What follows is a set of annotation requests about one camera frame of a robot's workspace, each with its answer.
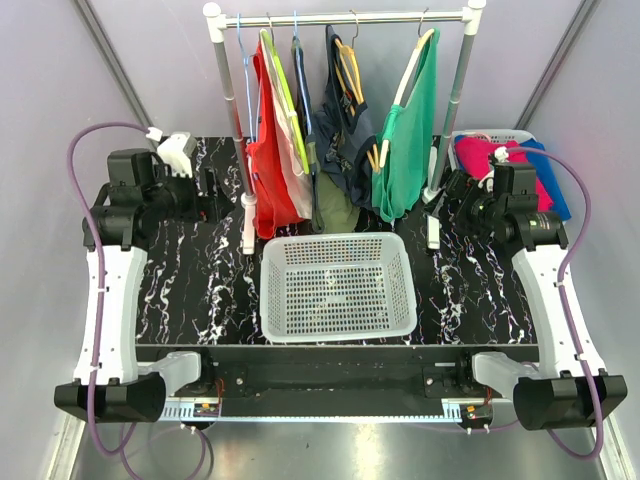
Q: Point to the yellow plastic hanger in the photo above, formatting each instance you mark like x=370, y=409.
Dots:
x=350, y=67

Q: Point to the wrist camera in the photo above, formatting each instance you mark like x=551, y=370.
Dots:
x=500, y=160
x=176, y=152

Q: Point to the cream white hanger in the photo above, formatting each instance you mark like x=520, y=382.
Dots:
x=400, y=92

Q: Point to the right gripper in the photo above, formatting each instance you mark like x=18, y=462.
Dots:
x=463, y=188

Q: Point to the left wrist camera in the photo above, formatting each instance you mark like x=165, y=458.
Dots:
x=176, y=152

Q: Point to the white plastic basket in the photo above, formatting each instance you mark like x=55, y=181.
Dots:
x=336, y=287

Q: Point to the white clothes rack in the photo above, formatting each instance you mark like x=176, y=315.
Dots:
x=218, y=22

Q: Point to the white camisole top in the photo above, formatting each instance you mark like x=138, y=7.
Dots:
x=298, y=187

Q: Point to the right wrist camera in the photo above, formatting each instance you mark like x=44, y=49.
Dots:
x=500, y=160

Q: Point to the lime green hanger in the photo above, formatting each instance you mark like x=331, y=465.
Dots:
x=286, y=100

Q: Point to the blue folded shirt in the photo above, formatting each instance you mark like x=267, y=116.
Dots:
x=547, y=187

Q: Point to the white side basket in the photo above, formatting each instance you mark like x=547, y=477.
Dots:
x=494, y=135

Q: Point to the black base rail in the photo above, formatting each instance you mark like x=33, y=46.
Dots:
x=346, y=383

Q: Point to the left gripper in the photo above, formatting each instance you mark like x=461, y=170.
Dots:
x=206, y=203

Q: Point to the light blue wire hanger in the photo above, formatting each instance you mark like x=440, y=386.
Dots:
x=248, y=88

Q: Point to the pink folded shirt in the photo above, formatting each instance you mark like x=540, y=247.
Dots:
x=473, y=154

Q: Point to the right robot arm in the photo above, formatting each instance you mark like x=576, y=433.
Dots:
x=570, y=387

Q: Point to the navy blue tank top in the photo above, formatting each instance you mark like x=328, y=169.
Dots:
x=344, y=131

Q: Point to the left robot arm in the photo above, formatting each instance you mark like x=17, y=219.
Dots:
x=108, y=384

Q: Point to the olive green tank top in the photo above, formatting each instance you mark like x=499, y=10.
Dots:
x=332, y=211

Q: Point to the red tank top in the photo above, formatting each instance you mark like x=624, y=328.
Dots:
x=274, y=207

